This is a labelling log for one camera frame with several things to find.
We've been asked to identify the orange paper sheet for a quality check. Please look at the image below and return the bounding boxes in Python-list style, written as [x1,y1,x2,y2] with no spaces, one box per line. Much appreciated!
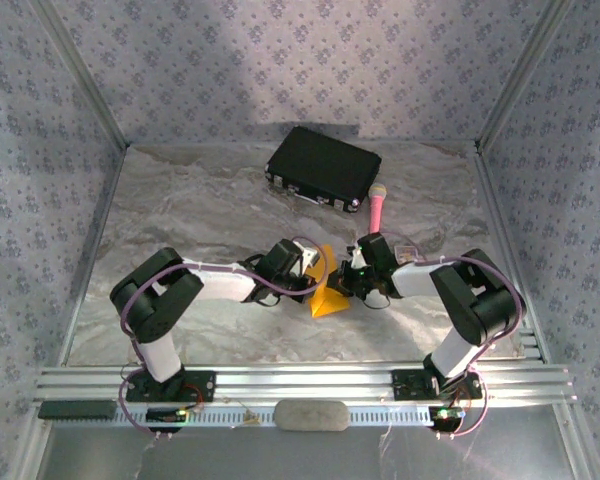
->
[307,243,354,319]

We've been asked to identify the pink toy microphone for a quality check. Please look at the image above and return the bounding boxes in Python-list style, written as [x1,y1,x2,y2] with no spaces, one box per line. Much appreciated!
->
[368,182,387,235]

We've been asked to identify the black hard case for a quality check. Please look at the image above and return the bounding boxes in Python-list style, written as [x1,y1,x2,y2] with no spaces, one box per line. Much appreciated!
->
[264,125,383,215]

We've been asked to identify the grey oval pad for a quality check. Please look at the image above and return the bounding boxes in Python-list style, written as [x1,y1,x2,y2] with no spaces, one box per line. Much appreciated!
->
[273,399,350,433]

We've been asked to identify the right small circuit board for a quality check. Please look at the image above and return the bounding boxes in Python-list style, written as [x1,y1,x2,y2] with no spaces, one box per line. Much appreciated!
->
[428,405,466,424]

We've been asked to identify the small circuit board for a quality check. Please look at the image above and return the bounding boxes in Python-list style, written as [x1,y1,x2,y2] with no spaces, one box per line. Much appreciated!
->
[428,405,466,424]
[145,408,187,424]

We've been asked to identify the left small circuit board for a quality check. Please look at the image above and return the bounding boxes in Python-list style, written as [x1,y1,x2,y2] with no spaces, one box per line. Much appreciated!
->
[145,408,187,424]

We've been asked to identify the black flat bar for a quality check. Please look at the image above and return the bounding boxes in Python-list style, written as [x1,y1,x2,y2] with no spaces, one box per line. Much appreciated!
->
[37,400,117,420]

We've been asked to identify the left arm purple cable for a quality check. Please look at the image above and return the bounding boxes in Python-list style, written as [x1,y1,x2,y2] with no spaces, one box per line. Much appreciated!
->
[117,235,330,441]

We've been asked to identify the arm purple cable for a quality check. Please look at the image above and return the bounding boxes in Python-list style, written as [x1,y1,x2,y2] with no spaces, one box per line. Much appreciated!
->
[117,235,330,441]
[374,230,527,441]

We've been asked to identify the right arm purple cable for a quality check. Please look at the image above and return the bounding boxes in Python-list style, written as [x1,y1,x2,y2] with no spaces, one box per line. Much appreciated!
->
[374,230,527,441]

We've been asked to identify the aluminium mounting rail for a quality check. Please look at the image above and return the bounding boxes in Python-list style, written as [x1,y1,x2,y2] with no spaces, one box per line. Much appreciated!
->
[33,364,579,404]

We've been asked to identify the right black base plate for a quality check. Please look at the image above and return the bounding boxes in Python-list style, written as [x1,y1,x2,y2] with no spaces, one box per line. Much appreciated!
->
[391,368,484,401]

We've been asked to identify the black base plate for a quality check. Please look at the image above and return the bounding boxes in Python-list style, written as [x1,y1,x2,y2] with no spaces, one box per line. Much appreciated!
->
[391,368,484,401]
[125,370,217,403]

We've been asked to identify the aluminium side frame rail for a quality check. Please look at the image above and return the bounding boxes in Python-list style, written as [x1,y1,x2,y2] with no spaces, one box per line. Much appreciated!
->
[9,143,131,480]
[472,149,600,480]

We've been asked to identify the slotted white cable duct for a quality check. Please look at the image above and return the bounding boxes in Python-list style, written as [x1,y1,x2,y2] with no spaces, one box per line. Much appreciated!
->
[114,403,474,429]

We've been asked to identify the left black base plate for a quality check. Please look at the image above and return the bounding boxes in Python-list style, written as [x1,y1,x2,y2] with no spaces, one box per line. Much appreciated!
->
[125,370,217,403]

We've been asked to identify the aluminium corner post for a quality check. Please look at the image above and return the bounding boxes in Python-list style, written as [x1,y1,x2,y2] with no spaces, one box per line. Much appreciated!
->
[475,0,577,150]
[33,0,130,147]

